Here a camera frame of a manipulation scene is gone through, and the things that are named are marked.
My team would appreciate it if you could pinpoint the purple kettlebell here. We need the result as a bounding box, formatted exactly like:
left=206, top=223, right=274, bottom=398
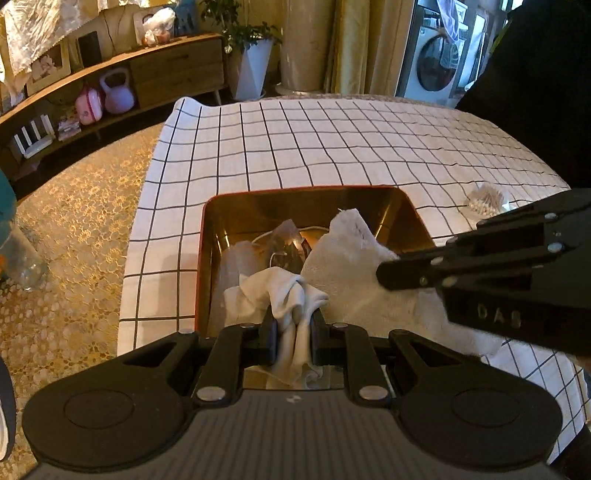
left=99, top=68, right=136, bottom=115

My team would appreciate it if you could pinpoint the light photo frame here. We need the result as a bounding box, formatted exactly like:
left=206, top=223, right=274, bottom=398
left=25, top=44, right=73, bottom=96

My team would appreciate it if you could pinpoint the clear plastic bottle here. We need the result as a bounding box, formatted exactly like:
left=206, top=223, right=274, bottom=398
left=0, top=222, right=48, bottom=291

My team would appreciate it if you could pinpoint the wooden sideboard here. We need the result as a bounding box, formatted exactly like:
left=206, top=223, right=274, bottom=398
left=0, top=32, right=230, bottom=186

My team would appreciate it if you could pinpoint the white sock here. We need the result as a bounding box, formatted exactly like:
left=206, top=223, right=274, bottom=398
left=223, top=268, right=331, bottom=389

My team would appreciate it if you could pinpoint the white planter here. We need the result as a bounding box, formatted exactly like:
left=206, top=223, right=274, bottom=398
left=228, top=39, right=276, bottom=102

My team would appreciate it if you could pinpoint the white hanging cloth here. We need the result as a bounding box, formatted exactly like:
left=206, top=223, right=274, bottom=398
left=0, top=0, right=155, bottom=85

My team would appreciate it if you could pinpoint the washing machine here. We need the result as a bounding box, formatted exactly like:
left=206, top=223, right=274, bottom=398
left=397, top=0, right=491, bottom=108

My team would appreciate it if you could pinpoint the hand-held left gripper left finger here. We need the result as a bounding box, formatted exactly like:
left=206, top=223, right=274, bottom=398
left=117, top=307, right=280, bottom=408

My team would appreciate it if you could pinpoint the beige patterned rug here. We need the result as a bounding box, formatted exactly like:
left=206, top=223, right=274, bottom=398
left=0, top=124, right=163, bottom=462

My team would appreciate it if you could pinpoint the red tin box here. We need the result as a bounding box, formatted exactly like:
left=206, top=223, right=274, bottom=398
left=194, top=185, right=437, bottom=391

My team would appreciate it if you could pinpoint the hanging white garment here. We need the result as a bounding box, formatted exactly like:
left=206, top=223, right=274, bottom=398
left=433, top=0, right=463, bottom=43

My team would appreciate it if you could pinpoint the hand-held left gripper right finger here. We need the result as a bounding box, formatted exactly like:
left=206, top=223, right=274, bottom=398
left=310, top=309, right=463, bottom=409

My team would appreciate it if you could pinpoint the white checkered tablecloth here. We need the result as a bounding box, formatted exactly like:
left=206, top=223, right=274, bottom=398
left=117, top=96, right=587, bottom=425

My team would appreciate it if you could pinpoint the green potted plant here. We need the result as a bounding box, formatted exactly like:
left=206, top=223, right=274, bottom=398
left=201, top=0, right=283, bottom=52

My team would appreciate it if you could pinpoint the dark picture frame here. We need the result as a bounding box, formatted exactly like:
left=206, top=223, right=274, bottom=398
left=76, top=30, right=103, bottom=68

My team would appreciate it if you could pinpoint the gold curtain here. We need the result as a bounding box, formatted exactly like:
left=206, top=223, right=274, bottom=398
left=323, top=0, right=417, bottom=96

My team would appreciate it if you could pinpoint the white fluffy towel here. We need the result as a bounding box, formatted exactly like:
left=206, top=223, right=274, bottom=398
left=302, top=208, right=511, bottom=357

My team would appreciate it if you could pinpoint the white slatted holder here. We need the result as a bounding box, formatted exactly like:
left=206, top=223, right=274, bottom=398
left=9, top=114, right=57, bottom=160

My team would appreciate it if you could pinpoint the blue figurine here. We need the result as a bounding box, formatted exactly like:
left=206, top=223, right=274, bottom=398
left=173, top=0, right=197, bottom=36

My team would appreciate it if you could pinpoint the cream column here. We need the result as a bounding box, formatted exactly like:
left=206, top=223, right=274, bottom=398
left=278, top=0, right=339, bottom=94

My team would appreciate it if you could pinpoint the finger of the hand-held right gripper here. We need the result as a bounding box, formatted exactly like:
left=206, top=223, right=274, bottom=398
left=399, top=202, right=570, bottom=262
left=376, top=257, right=551, bottom=292

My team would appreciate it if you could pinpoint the clear tea packet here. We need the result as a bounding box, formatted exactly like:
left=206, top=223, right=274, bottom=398
left=268, top=230, right=315, bottom=274

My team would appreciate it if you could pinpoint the pink kettlebell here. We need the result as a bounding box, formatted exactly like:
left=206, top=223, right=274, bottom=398
left=75, top=87, right=103, bottom=126

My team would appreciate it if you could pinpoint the plastic bag with toys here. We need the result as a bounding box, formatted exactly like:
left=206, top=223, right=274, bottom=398
left=141, top=8, right=177, bottom=47

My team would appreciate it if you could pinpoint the clear plastic bag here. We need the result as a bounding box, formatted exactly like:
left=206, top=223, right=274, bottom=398
left=221, top=219, right=282, bottom=298

